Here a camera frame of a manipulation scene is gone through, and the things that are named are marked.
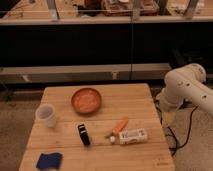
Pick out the blue sponge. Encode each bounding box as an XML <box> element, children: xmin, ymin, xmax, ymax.
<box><xmin>36</xmin><ymin>153</ymin><xmax>63</xmax><ymax>170</ymax></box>

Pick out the black floor cable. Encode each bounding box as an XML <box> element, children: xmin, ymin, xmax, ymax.
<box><xmin>154</xmin><ymin>99</ymin><xmax>199</xmax><ymax>157</ymax></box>

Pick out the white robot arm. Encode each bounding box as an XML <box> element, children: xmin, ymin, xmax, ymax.
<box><xmin>158</xmin><ymin>63</ymin><xmax>213</xmax><ymax>127</ymax></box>

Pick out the white glue bottle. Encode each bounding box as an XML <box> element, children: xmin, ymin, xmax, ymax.
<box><xmin>109</xmin><ymin>128</ymin><xmax>148</xmax><ymax>145</ymax></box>

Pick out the clear plastic cup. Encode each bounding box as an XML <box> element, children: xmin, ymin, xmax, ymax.
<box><xmin>35</xmin><ymin>104</ymin><xmax>56</xmax><ymax>128</ymax></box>

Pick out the black standing eraser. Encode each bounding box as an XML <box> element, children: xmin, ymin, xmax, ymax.
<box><xmin>78</xmin><ymin>124</ymin><xmax>90</xmax><ymax>146</ymax></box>

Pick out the orange plastic bowl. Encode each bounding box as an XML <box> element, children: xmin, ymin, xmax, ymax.
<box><xmin>71</xmin><ymin>87</ymin><xmax>102</xmax><ymax>114</ymax></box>

